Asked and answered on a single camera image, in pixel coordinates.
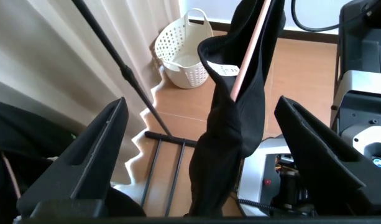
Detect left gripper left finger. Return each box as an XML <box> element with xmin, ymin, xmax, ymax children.
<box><xmin>16</xmin><ymin>96</ymin><xmax>130</xmax><ymax>218</ymax></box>

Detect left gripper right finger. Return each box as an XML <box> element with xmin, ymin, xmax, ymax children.
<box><xmin>273</xmin><ymin>95</ymin><xmax>381</xmax><ymax>217</ymax></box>

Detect black shorts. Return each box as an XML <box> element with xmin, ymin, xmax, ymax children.
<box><xmin>0</xmin><ymin>100</ymin><xmax>147</xmax><ymax>218</ymax></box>

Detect pink clothes hanger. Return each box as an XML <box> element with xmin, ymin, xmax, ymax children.
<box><xmin>229</xmin><ymin>0</ymin><xmax>273</xmax><ymax>102</ymax></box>
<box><xmin>0</xmin><ymin>151</ymin><xmax>22</xmax><ymax>200</ymax></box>

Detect black garment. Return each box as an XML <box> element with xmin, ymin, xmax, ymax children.
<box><xmin>186</xmin><ymin>0</ymin><xmax>287</xmax><ymax>218</ymax></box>

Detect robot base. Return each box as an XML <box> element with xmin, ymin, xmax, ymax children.
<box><xmin>236</xmin><ymin>0</ymin><xmax>381</xmax><ymax>218</ymax></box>

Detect black clothes rack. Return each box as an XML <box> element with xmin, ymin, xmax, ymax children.
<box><xmin>71</xmin><ymin>0</ymin><xmax>199</xmax><ymax>218</ymax></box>

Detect white laundry basket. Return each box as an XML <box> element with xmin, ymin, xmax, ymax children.
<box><xmin>154</xmin><ymin>8</ymin><xmax>214</xmax><ymax>90</ymax></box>

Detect beige curtain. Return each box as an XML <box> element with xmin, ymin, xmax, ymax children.
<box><xmin>0</xmin><ymin>0</ymin><xmax>181</xmax><ymax>184</ymax></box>

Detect black coiled cable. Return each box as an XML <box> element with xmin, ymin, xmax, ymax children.
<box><xmin>236</xmin><ymin>198</ymin><xmax>290</xmax><ymax>215</ymax></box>

